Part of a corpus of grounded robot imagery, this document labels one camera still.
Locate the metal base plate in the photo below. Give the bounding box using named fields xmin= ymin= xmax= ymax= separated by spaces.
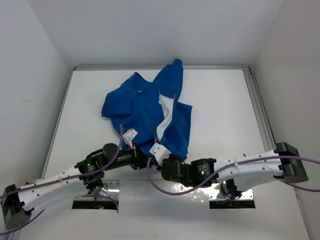
xmin=205 ymin=180 xmax=254 ymax=203
xmin=74 ymin=180 xmax=121 ymax=201

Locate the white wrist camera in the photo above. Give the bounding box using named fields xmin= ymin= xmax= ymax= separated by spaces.
xmin=149 ymin=143 xmax=171 ymax=166
xmin=122 ymin=128 xmax=138 ymax=149

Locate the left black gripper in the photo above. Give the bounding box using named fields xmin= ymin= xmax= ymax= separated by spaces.
xmin=103 ymin=142 xmax=154 ymax=171

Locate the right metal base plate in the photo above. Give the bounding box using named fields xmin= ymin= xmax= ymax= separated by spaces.
xmin=205 ymin=180 xmax=254 ymax=203

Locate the blue zip-up jacket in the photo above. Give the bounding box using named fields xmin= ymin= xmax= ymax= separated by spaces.
xmin=101 ymin=59 xmax=192 ymax=160

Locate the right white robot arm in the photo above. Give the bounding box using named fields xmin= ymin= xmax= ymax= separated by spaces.
xmin=159 ymin=142 xmax=309 ymax=198

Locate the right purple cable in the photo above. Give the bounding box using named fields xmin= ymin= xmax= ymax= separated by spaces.
xmin=146 ymin=155 xmax=320 ymax=196

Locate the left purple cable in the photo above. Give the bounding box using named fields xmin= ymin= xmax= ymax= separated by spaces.
xmin=0 ymin=124 xmax=126 ymax=236

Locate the purple cable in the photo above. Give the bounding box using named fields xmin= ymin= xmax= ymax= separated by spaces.
xmin=0 ymin=124 xmax=126 ymax=236
xmin=146 ymin=155 xmax=320 ymax=196

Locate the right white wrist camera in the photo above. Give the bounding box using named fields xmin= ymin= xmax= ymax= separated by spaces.
xmin=149 ymin=143 xmax=171 ymax=166

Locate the aluminium frame rail back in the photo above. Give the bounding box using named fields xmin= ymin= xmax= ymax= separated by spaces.
xmin=74 ymin=65 xmax=250 ymax=71

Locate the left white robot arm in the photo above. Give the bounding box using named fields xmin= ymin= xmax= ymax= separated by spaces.
xmin=0 ymin=143 xmax=148 ymax=232

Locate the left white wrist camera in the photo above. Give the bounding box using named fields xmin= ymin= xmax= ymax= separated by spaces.
xmin=122 ymin=128 xmax=138 ymax=149

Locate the aluminium frame rail right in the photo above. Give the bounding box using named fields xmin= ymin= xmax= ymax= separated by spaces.
xmin=243 ymin=69 xmax=295 ymax=179

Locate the aluminium frame rail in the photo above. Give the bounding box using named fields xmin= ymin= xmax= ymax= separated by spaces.
xmin=243 ymin=69 xmax=295 ymax=179
xmin=74 ymin=65 xmax=250 ymax=71

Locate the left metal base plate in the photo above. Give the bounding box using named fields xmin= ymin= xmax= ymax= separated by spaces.
xmin=74 ymin=180 xmax=121 ymax=201

